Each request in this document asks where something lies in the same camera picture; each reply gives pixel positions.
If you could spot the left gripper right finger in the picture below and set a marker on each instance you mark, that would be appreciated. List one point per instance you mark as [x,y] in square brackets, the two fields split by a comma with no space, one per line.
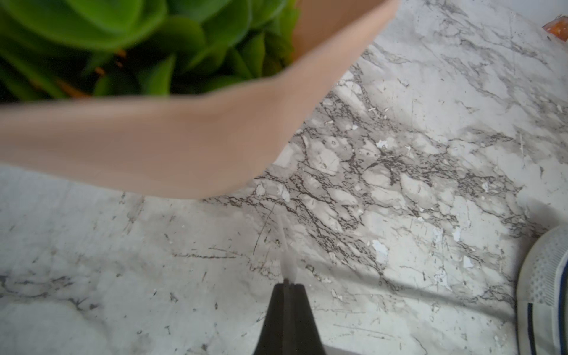
[303,335]

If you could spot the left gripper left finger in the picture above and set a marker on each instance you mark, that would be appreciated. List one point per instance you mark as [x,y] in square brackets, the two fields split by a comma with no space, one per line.
[272,334]

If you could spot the grey canvas sneaker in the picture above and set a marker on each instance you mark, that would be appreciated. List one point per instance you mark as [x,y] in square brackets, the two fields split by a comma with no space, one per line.
[541,296]

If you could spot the green plant in terracotta pot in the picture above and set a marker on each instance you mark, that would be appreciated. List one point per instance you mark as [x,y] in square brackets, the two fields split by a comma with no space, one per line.
[195,147]

